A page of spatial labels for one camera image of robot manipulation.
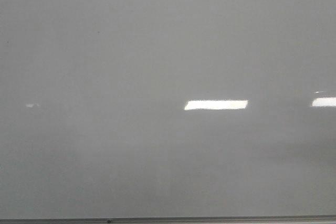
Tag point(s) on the grey aluminium whiteboard frame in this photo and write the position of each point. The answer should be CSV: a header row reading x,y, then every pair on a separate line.
x,y
255,219

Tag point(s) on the white glossy whiteboard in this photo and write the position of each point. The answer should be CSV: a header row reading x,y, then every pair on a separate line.
x,y
167,108

